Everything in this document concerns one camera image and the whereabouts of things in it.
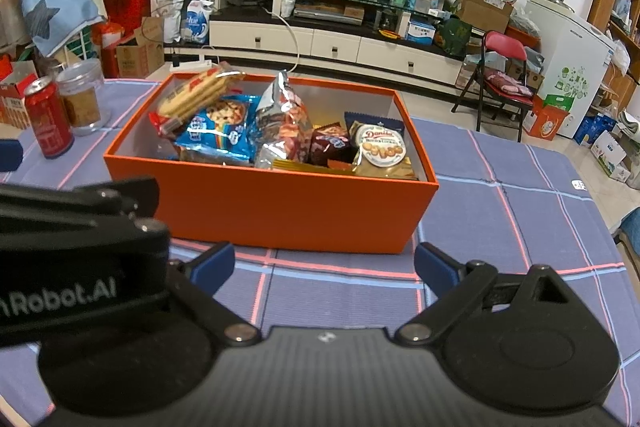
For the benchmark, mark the blue checked tablecloth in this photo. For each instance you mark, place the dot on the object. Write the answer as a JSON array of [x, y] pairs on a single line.
[[500, 227]]

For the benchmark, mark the red drink can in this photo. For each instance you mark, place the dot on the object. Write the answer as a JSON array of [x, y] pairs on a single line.
[[50, 122]]

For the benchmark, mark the wooden shelf unit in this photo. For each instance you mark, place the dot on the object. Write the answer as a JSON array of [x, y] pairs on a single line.
[[615, 7]]

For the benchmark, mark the white tv stand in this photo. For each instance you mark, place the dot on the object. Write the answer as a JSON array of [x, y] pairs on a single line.
[[335, 44]]

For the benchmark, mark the blue printed carton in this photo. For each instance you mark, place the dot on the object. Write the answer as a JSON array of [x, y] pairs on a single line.
[[592, 131]]

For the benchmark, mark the orange and white carton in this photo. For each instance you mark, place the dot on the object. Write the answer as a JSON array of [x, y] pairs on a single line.
[[15, 97]]

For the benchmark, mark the white power strip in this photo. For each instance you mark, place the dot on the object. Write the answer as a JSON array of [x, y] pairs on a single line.
[[192, 66]]

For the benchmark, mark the white plastic bag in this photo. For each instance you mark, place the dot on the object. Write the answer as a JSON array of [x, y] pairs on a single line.
[[170, 19]]

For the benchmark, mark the silver foil snack packet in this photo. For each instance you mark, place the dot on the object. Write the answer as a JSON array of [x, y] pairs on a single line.
[[285, 127]]

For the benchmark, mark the dark blue butter cookie packet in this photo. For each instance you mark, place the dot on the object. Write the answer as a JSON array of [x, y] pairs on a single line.
[[382, 147]]

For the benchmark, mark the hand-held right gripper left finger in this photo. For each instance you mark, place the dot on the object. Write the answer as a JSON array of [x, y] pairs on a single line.
[[212, 264]]

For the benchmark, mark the orange cardboard box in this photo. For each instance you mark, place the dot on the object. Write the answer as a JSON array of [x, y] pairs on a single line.
[[300, 212]]

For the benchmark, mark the white chest freezer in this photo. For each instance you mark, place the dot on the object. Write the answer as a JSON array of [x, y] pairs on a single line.
[[570, 57]]

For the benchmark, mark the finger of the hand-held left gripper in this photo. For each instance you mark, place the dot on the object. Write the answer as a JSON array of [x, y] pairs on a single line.
[[10, 157], [75, 202]]

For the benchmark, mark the orange paper bag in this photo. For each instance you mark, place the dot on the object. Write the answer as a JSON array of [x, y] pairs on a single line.
[[547, 119]]

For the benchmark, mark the blue and white mask box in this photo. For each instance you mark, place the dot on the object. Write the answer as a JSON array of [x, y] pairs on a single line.
[[419, 32]]

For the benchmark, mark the white and green carton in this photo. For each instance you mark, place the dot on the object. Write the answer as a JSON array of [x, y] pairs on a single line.
[[610, 157]]

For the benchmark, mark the dark green bag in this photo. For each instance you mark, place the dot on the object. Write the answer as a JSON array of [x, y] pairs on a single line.
[[452, 37]]

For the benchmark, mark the red folding chair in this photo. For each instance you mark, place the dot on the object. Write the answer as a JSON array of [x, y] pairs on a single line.
[[505, 47]]

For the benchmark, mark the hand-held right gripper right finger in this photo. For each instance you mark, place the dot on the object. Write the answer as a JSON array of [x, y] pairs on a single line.
[[435, 264]]

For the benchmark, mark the dark red snack packet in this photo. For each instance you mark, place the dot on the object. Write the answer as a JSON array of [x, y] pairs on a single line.
[[330, 142]]

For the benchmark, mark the small white tag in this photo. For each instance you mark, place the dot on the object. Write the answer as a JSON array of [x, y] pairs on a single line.
[[578, 185]]

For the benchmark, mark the blue and white bag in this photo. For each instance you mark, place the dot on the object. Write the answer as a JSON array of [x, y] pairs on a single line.
[[197, 22]]

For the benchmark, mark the blue chocolate chip cookie packet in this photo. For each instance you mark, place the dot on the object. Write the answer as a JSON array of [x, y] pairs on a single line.
[[215, 132]]

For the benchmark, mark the blue padded seat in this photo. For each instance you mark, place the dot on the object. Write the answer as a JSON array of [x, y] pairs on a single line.
[[629, 232]]

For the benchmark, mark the red striped biscuit packet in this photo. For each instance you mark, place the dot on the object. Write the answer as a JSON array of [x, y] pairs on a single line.
[[195, 94]]

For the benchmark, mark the brown printed carton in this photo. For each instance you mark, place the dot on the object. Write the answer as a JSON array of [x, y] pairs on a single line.
[[140, 54]]

